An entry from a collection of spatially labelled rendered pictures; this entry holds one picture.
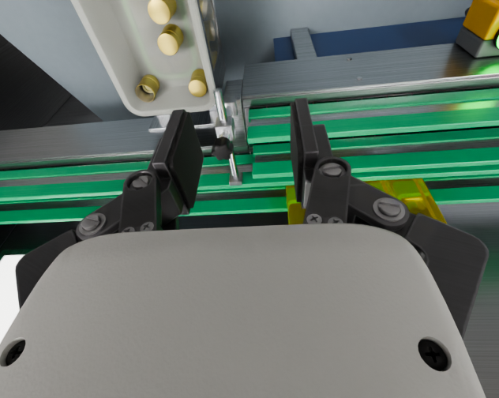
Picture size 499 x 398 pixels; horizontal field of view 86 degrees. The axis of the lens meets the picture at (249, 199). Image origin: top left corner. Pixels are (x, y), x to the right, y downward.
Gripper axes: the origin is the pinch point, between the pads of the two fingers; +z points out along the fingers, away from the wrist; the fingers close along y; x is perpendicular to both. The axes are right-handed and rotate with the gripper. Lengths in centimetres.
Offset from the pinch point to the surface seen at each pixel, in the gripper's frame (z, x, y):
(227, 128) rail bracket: 21.9, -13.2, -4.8
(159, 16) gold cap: 37.4, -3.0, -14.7
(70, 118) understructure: 84, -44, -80
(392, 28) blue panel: 58, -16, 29
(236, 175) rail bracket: 22.8, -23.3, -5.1
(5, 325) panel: 4, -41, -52
